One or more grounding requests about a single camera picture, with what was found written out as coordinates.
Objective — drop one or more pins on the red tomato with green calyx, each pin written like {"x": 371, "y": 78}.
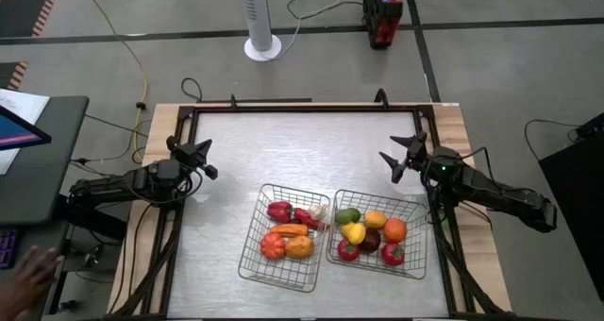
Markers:
{"x": 348, "y": 250}
{"x": 392, "y": 255}

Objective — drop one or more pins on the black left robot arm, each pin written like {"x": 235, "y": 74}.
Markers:
{"x": 113, "y": 189}

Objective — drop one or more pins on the yellow lemon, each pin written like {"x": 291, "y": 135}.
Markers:
{"x": 344, "y": 230}
{"x": 357, "y": 234}

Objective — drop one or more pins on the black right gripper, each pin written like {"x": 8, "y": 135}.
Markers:
{"x": 419, "y": 156}

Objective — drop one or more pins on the red bell pepper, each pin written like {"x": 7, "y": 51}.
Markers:
{"x": 279, "y": 211}

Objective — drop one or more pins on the dark purple plum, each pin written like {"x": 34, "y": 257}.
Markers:
{"x": 373, "y": 242}

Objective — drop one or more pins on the yellow orange mango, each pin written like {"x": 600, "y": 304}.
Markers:
{"x": 376, "y": 219}

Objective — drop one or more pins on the black mat with striped edge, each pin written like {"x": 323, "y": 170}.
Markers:
{"x": 11, "y": 73}
{"x": 28, "y": 5}

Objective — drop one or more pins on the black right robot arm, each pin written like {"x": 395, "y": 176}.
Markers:
{"x": 495, "y": 196}

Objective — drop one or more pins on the dark grey desk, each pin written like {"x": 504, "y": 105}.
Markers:
{"x": 42, "y": 170}

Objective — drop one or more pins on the black keyboard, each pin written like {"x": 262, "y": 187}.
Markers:
{"x": 7, "y": 248}

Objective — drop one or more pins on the red black equipment case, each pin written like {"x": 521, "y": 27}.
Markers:
{"x": 383, "y": 23}

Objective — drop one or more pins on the green lime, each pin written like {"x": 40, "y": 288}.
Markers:
{"x": 356, "y": 214}

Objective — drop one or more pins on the computer monitor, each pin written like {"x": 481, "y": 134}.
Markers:
{"x": 19, "y": 132}

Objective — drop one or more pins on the round orange fruit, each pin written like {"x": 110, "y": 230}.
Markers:
{"x": 395, "y": 230}

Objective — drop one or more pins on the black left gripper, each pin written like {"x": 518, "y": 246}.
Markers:
{"x": 186, "y": 155}

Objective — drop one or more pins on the orange tomato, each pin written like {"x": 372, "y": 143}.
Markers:
{"x": 273, "y": 246}

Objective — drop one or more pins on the black cabinet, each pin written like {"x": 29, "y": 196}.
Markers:
{"x": 580, "y": 207}

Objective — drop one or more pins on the green avocado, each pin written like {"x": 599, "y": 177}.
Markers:
{"x": 341, "y": 217}

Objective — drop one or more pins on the long red pepper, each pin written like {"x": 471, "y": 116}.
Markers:
{"x": 306, "y": 218}

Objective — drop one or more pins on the person's hand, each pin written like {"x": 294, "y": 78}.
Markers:
{"x": 28, "y": 283}

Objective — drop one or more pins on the black table frame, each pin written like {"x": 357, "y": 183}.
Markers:
{"x": 307, "y": 108}

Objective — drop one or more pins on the white tower fan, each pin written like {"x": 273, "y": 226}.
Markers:
{"x": 257, "y": 14}

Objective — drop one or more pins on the orange carrot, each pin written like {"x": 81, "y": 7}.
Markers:
{"x": 289, "y": 230}

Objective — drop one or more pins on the white garlic bulb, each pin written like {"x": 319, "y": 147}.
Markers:
{"x": 317, "y": 211}

